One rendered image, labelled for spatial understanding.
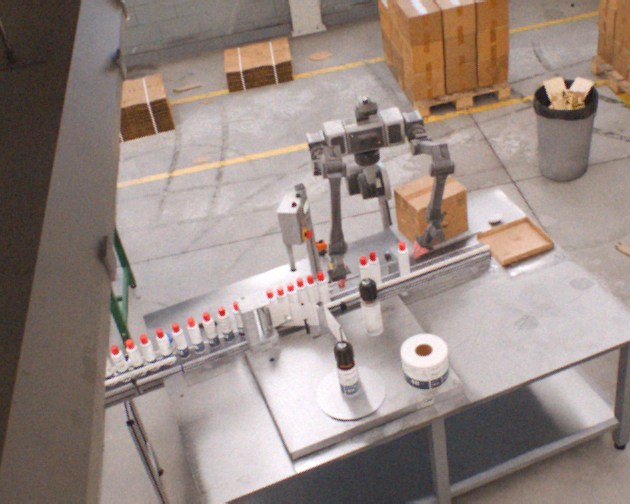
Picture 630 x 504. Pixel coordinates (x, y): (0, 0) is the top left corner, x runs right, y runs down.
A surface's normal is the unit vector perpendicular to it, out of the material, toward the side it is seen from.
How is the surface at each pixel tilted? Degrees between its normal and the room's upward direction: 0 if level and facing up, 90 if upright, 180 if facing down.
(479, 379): 0
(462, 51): 90
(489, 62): 88
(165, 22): 90
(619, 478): 0
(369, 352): 0
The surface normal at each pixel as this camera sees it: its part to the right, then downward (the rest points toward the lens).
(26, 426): 0.72, -0.62
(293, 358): -0.15, -0.78
